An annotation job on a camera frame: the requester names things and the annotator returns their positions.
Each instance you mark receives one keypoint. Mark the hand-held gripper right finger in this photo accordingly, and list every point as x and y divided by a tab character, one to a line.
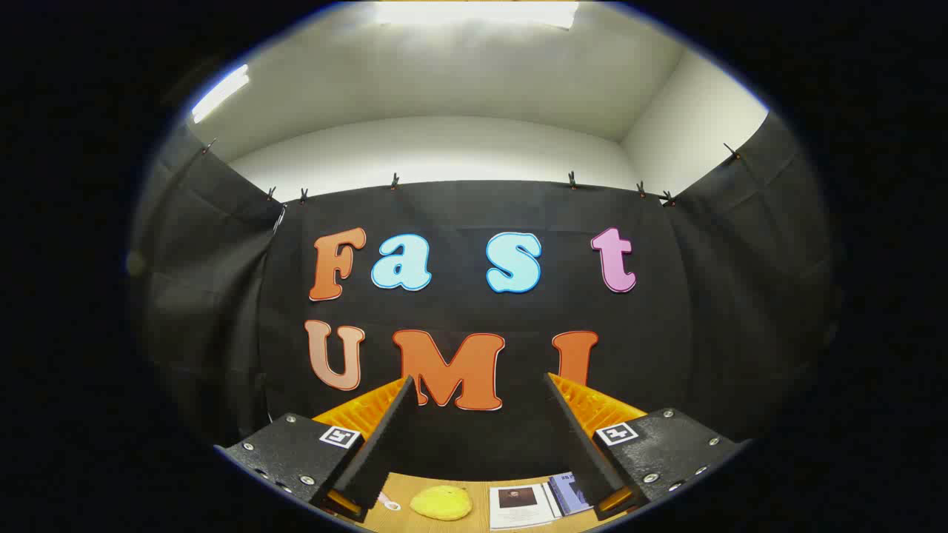
578	444

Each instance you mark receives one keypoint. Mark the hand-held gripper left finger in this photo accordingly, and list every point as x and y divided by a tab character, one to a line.
385	444

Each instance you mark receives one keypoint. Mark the blue book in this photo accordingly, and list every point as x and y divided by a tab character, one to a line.
569	492

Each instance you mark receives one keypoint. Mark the pink star plush toy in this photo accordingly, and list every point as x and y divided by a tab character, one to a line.
384	500

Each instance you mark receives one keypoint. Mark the yellow plush toy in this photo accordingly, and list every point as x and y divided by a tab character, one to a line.
441	503

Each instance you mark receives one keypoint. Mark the white book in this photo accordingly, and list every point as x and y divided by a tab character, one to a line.
522	511

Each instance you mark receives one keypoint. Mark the row of black clips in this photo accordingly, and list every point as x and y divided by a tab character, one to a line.
394	180

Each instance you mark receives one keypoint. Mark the ceiling light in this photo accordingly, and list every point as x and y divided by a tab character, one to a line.
474	13
220	94

